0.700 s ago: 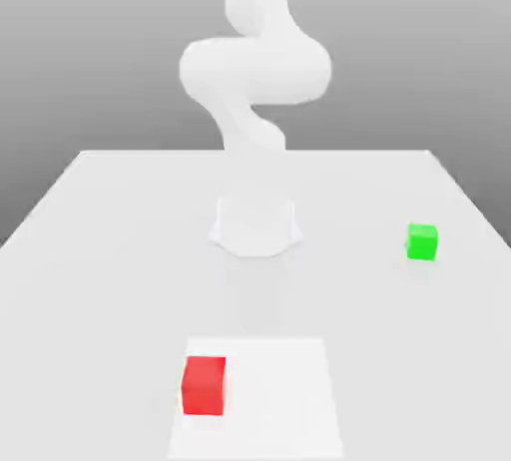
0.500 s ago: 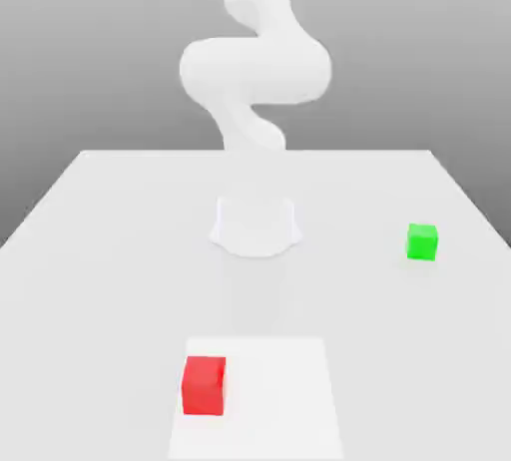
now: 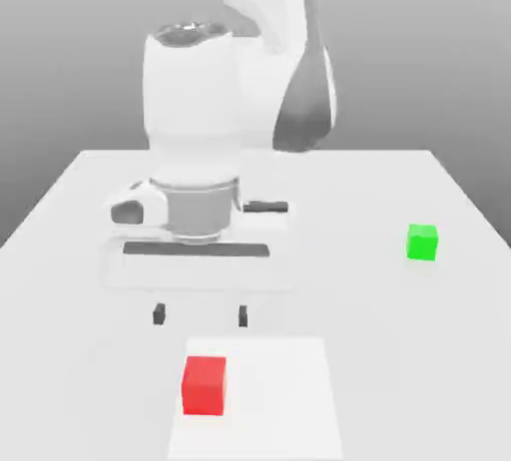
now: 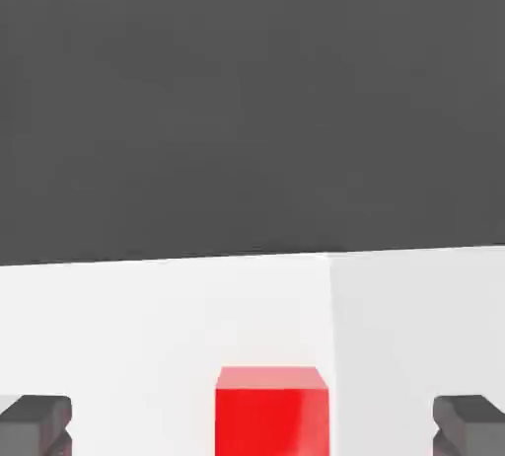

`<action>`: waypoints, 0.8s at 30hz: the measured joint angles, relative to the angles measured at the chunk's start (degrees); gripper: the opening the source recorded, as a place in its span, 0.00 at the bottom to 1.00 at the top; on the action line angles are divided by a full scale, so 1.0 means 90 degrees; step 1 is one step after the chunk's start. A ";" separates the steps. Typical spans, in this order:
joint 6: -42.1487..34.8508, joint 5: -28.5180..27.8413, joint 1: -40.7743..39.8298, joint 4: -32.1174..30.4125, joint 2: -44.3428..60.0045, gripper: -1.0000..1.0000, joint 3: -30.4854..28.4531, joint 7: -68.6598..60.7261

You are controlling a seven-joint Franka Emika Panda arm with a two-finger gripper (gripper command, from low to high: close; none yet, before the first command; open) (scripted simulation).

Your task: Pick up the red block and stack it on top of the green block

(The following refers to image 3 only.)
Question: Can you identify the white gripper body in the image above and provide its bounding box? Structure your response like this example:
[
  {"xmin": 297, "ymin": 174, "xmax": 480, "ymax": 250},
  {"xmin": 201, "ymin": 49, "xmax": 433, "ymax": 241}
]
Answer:
[{"xmin": 100, "ymin": 233, "xmax": 297, "ymax": 293}]

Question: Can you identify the small red cube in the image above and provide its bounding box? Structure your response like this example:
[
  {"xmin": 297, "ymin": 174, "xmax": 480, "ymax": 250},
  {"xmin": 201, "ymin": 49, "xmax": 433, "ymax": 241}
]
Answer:
[{"xmin": 181, "ymin": 355, "xmax": 228, "ymax": 417}]

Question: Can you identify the small green cube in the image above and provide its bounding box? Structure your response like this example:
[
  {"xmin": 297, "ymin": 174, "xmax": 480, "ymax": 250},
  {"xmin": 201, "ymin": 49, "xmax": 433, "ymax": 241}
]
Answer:
[{"xmin": 405, "ymin": 223, "xmax": 439, "ymax": 262}]

